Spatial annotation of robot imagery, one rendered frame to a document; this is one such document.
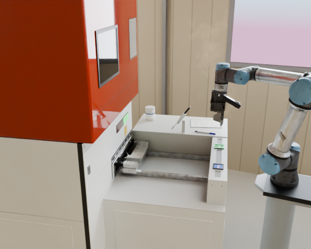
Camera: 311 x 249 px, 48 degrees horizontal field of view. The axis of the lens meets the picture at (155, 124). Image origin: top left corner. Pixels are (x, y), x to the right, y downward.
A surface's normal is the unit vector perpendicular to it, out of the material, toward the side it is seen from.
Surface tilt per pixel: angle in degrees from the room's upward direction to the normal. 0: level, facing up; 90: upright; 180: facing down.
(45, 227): 90
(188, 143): 90
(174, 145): 90
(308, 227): 0
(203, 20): 90
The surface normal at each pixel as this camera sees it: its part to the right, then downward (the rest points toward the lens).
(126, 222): -0.19, 0.35
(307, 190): -0.01, -0.94
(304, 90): -0.72, 0.13
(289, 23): -0.40, 0.33
